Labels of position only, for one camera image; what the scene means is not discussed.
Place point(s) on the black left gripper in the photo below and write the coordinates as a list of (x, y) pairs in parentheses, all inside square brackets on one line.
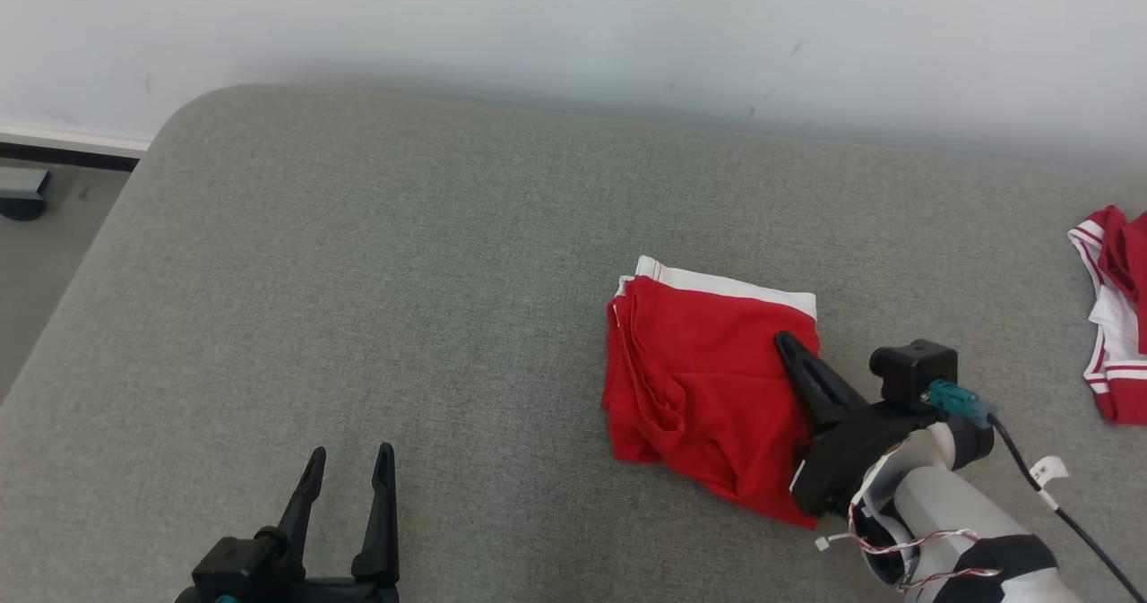
[(358, 592)]

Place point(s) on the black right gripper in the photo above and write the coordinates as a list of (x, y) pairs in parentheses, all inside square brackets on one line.
[(842, 460)]

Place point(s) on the red basketball shorts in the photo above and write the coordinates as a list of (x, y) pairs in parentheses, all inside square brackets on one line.
[(699, 388)]

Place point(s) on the red white-sleeved basketball jersey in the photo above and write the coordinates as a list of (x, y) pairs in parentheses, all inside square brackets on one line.
[(1116, 316)]

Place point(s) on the grey fabric sofa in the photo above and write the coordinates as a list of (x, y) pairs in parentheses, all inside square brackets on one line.
[(358, 316)]

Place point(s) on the dark grey furniture foot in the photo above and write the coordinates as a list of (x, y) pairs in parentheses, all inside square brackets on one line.
[(22, 193)]

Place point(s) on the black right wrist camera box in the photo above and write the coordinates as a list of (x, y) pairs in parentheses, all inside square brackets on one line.
[(909, 370)]

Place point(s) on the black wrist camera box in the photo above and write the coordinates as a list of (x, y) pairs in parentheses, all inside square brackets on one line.
[(909, 370), (237, 567)]

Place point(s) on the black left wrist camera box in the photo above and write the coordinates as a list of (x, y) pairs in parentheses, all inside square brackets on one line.
[(237, 567)]

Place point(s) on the white black wall baseboard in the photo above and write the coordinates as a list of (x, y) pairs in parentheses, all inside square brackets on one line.
[(63, 144)]

